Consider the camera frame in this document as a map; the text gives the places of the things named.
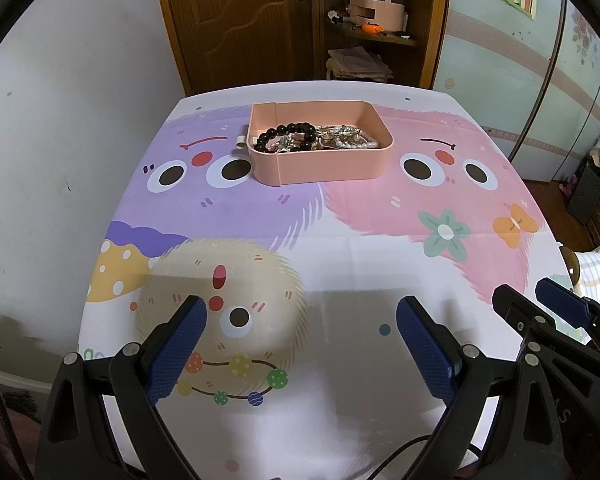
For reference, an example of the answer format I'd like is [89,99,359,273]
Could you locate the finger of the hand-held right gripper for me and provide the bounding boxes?
[535,277,600,352]
[492,284,600,387]

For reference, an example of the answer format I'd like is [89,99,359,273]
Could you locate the white pearl bracelet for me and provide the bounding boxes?
[337,132,380,150]

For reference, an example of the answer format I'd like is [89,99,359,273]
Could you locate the silver chain jewelry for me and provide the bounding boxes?
[314,125,367,150]

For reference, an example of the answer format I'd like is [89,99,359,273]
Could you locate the black bead bracelet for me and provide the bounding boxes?
[254,121,317,154]

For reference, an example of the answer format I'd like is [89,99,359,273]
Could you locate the pale blue sliding wardrobe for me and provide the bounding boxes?
[432,0,600,182]

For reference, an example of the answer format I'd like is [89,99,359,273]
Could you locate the dark wooden nightstand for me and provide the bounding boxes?
[565,159,600,252]

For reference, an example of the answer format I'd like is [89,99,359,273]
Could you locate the folded beige clothes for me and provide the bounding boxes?
[326,46,395,84]

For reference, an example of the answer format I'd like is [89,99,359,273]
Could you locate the brown wooden door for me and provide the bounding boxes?
[152,0,326,97]

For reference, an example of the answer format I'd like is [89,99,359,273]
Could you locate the wooden corner shelf unit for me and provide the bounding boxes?
[312,0,453,92]

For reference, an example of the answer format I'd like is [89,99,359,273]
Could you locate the black cable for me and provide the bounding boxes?
[364,434,481,480]

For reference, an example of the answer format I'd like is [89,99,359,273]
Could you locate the pink jewelry tray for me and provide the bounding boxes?
[247,101,395,187]

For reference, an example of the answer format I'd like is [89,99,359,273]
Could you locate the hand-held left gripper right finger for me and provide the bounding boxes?
[396,295,576,480]

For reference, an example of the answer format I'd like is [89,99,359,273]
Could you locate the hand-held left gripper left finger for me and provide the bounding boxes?
[36,294,208,480]

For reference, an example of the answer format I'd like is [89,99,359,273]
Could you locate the cartoon monster tablecloth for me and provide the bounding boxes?
[77,94,578,480]

